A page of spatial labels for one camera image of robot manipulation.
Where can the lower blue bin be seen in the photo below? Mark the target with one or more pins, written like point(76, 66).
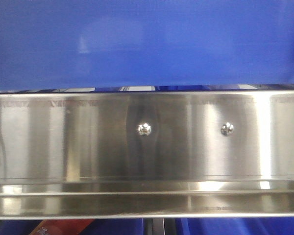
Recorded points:
point(184, 226)

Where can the rail screw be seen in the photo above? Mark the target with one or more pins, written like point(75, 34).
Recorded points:
point(227, 129)
point(144, 129)

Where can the blue plastic bin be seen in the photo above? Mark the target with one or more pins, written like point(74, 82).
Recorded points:
point(57, 44)

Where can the right rail screw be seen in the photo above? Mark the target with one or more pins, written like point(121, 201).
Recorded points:
point(227, 129)

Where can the left rail screw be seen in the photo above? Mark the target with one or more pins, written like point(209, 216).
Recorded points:
point(144, 129)

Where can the stainless steel shelf rail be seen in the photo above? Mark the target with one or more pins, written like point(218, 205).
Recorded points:
point(79, 155)

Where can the black vertical frame post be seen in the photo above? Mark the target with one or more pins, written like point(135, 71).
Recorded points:
point(159, 226)

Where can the red printed box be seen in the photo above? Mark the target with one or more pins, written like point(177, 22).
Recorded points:
point(61, 227)

